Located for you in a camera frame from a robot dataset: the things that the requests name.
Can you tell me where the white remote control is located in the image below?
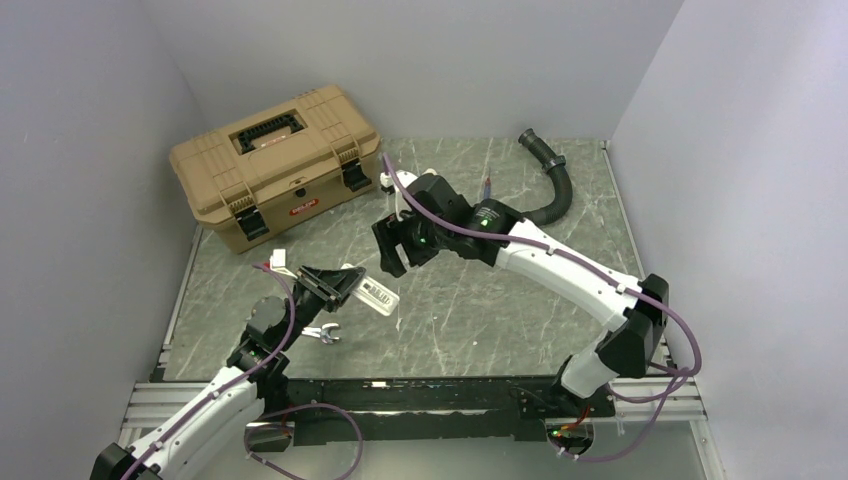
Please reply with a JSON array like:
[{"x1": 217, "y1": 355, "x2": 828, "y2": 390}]
[{"x1": 351, "y1": 274, "x2": 400, "y2": 317}]

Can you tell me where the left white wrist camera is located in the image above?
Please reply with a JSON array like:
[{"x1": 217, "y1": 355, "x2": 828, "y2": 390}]
[{"x1": 252, "y1": 248, "x2": 297, "y2": 279}]

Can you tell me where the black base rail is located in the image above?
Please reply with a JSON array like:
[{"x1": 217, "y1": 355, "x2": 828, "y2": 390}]
[{"x1": 249, "y1": 375, "x2": 616, "y2": 452}]

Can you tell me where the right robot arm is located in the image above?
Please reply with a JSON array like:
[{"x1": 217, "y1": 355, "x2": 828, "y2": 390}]
[{"x1": 372, "y1": 171, "x2": 669, "y2": 415}]

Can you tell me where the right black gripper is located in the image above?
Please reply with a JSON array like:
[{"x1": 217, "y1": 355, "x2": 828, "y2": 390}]
[{"x1": 372, "y1": 207, "x2": 450, "y2": 278}]

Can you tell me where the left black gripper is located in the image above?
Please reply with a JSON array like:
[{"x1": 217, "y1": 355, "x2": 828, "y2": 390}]
[{"x1": 277, "y1": 263, "x2": 366, "y2": 350}]

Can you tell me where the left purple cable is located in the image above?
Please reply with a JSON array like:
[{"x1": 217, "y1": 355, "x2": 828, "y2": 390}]
[{"x1": 119, "y1": 263, "x2": 297, "y2": 480}]

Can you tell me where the silver open-end wrench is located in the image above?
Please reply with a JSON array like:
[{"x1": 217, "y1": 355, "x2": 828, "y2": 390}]
[{"x1": 301, "y1": 323, "x2": 341, "y2": 345}]

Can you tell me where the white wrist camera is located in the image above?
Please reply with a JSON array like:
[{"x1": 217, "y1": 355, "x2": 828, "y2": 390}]
[
  {"x1": 252, "y1": 248, "x2": 297, "y2": 279},
  {"x1": 380, "y1": 170, "x2": 419, "y2": 223}
]

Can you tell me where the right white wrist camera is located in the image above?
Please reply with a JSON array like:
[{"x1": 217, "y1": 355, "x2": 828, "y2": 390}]
[{"x1": 380, "y1": 170, "x2": 419, "y2": 223}]

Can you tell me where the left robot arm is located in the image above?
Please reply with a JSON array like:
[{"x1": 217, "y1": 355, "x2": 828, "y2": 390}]
[{"x1": 90, "y1": 267, "x2": 366, "y2": 479}]

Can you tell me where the black corrugated hose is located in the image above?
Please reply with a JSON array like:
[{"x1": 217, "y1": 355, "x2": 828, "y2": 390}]
[{"x1": 516, "y1": 128, "x2": 574, "y2": 227}]

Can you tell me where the tan plastic toolbox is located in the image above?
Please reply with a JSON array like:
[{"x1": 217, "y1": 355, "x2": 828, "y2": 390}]
[{"x1": 169, "y1": 85, "x2": 381, "y2": 254}]

